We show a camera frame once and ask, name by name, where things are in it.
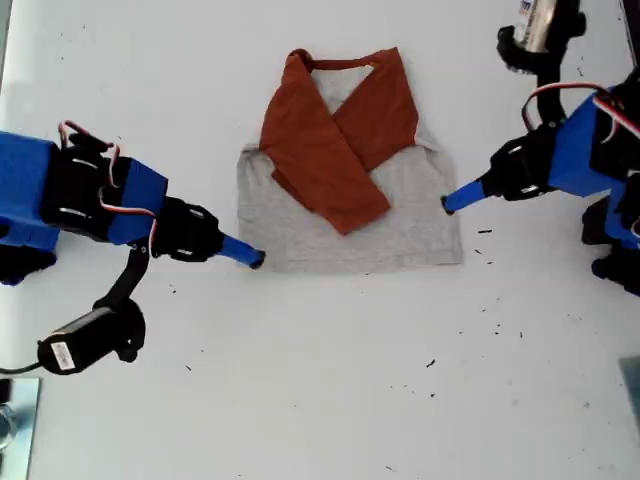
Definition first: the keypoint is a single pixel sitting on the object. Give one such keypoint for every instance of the grey t-shirt with rust sleeves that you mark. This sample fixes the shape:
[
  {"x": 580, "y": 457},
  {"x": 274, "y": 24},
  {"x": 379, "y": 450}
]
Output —
[{"x": 400, "y": 225}]

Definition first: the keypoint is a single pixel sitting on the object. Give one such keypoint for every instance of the black camera stalk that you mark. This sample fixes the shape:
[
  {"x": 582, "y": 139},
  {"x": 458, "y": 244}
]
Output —
[
  {"x": 127, "y": 280},
  {"x": 550, "y": 95}
]

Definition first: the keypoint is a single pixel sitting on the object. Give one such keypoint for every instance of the black silver camera box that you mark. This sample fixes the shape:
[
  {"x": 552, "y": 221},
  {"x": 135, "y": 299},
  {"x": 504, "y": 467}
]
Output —
[
  {"x": 70, "y": 345},
  {"x": 537, "y": 25}
]

